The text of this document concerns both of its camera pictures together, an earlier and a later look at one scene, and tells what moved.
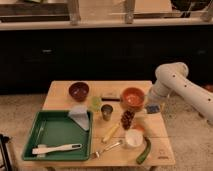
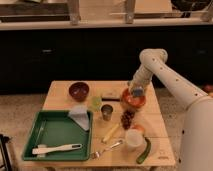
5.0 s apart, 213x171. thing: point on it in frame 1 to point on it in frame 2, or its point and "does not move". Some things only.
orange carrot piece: (139, 128) does not move
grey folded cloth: (81, 117) does not move
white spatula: (39, 151) does not move
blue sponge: (152, 108) to (138, 92)
